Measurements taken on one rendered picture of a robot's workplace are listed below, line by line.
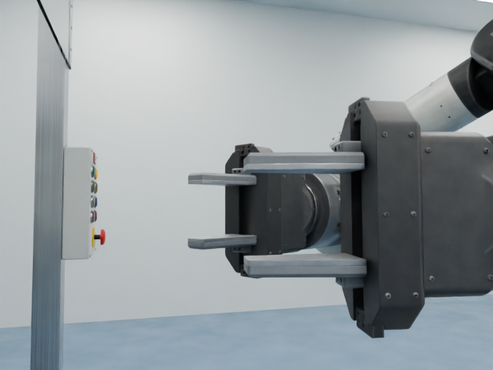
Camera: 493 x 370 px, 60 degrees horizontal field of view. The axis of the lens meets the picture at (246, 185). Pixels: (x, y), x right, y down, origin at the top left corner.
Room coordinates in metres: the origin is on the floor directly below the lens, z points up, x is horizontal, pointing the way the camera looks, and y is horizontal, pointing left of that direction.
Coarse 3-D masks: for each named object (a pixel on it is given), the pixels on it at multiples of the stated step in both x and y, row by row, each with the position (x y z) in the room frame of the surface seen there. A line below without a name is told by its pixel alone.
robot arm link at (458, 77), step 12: (468, 60) 0.65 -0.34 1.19; (456, 72) 0.65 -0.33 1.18; (468, 72) 0.64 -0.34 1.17; (480, 72) 0.64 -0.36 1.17; (456, 84) 0.65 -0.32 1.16; (468, 84) 0.64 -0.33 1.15; (480, 84) 0.65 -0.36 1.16; (492, 84) 0.65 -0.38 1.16; (468, 96) 0.64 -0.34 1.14; (480, 96) 0.65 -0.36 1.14; (492, 96) 0.66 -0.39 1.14; (468, 108) 0.65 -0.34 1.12; (480, 108) 0.65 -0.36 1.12; (492, 108) 0.66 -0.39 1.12
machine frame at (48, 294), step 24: (48, 48) 0.97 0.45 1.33; (48, 72) 0.97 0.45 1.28; (48, 96) 0.97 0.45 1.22; (48, 120) 0.97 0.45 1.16; (48, 144) 0.97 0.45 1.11; (48, 168) 0.97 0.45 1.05; (48, 192) 0.97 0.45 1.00; (48, 216) 0.97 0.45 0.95; (48, 240) 0.97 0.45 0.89; (48, 264) 0.97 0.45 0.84; (48, 288) 0.97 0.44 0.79; (48, 312) 0.97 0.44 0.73; (48, 336) 0.97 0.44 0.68; (48, 360) 0.97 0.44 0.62
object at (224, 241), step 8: (192, 240) 0.36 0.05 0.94; (200, 240) 0.35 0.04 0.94; (208, 240) 0.36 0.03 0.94; (216, 240) 0.36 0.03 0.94; (224, 240) 0.37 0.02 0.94; (232, 240) 0.37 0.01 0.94; (240, 240) 0.38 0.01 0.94; (248, 240) 0.38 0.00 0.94; (256, 240) 0.39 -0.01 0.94; (192, 248) 0.36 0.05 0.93; (200, 248) 0.36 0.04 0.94; (208, 248) 0.36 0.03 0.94; (216, 248) 0.36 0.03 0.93; (232, 248) 0.40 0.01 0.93; (240, 248) 0.40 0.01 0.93; (248, 248) 0.40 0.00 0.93
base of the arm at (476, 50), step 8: (488, 24) 0.63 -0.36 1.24; (480, 32) 0.64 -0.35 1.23; (488, 32) 0.62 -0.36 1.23; (480, 40) 0.63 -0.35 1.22; (488, 40) 0.61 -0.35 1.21; (472, 48) 0.63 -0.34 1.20; (480, 48) 0.62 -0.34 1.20; (488, 48) 0.60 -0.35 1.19; (472, 56) 0.63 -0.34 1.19; (480, 56) 0.61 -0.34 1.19; (488, 56) 0.59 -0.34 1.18; (480, 64) 0.62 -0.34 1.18; (488, 64) 0.59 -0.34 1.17
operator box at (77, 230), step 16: (64, 160) 0.98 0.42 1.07; (80, 160) 0.98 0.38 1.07; (96, 160) 1.14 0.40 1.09; (64, 176) 0.98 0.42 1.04; (80, 176) 0.98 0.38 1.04; (64, 192) 0.98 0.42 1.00; (80, 192) 0.98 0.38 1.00; (64, 208) 0.98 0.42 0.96; (80, 208) 0.98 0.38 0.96; (64, 224) 0.98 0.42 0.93; (80, 224) 0.99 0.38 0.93; (64, 240) 0.98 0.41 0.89; (80, 240) 0.99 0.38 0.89; (64, 256) 0.98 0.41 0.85; (80, 256) 0.99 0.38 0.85
